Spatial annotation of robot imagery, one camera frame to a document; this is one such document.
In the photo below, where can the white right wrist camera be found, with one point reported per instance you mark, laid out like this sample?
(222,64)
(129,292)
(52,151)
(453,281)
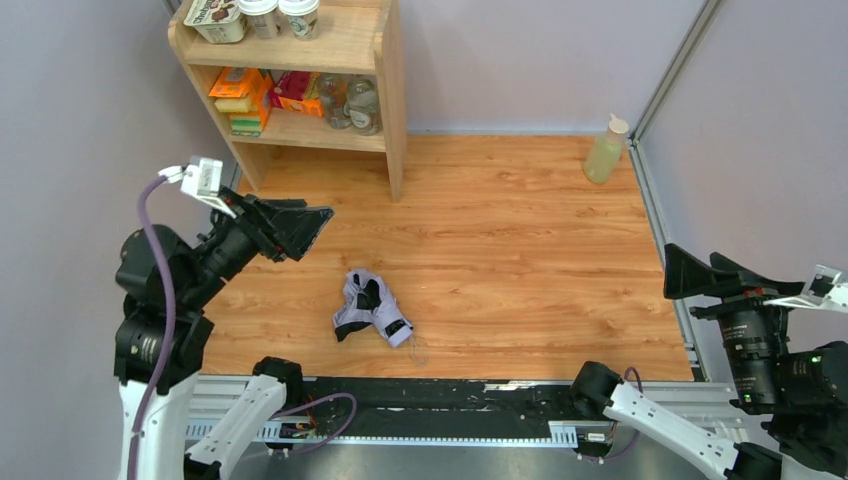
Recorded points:
(825,291)

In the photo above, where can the green liquid squeeze bottle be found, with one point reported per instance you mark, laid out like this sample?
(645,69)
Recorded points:
(606,151)

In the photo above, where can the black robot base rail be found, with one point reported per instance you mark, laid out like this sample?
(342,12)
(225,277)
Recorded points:
(449,408)

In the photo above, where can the white yogurt cup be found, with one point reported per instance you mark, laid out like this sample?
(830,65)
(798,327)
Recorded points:
(262,16)

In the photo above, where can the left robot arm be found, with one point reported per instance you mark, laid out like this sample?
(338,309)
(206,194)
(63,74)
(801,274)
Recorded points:
(159,346)

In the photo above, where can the chocolate yogurt tub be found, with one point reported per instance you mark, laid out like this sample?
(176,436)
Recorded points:
(217,21)

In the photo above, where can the yellow green sponge stack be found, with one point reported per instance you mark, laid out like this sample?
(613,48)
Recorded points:
(247,115)

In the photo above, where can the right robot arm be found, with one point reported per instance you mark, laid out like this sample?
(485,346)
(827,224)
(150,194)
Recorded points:
(801,395)

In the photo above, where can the labelled glass jar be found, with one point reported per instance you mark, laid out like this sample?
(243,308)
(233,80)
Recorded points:
(363,105)

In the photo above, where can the red snack package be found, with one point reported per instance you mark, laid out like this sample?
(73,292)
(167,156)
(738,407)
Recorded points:
(296,92)

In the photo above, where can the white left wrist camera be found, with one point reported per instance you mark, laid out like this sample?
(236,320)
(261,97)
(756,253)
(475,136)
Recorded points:
(200,179)

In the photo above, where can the white lidded cup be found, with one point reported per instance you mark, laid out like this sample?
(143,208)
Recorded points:
(302,17)

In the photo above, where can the clear glass jar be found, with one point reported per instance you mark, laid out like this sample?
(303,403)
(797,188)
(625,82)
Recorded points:
(333,97)

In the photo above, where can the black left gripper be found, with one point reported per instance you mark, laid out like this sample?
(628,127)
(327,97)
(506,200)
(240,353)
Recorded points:
(263,228)

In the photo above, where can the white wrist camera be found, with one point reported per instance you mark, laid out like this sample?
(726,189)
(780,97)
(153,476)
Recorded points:
(825,291)
(200,179)

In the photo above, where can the wooden shelf unit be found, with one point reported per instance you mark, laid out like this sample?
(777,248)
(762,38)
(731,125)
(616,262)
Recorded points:
(356,38)

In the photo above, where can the lavender folding umbrella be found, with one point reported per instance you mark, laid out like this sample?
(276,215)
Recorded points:
(369,302)

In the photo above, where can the orange snack box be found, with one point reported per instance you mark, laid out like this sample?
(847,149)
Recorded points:
(237,82)

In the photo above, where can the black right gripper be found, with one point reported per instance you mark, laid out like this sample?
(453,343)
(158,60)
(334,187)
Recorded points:
(739,295)

